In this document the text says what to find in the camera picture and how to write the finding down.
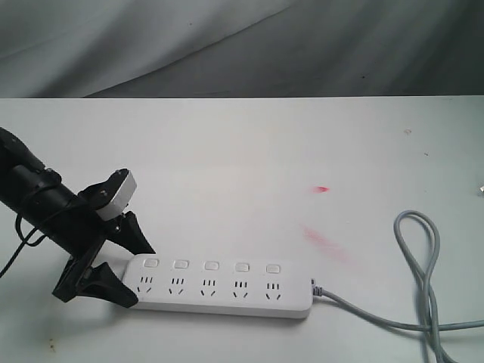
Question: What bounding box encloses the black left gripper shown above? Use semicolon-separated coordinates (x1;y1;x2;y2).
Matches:
51;181;155;307

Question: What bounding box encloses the white five-outlet power strip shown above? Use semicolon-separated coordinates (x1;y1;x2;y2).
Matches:
123;254;315;319

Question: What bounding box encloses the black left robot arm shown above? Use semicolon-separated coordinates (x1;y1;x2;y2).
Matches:
1;129;154;308

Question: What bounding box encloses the grey backdrop cloth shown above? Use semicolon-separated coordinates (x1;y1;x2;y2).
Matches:
1;1;483;98

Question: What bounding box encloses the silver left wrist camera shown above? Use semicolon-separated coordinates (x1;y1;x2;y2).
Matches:
92;169;137;221

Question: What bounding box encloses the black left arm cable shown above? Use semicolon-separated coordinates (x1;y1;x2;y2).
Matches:
0;203;71;281

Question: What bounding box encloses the grey power cord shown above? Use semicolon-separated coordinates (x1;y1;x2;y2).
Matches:
310;209;484;363

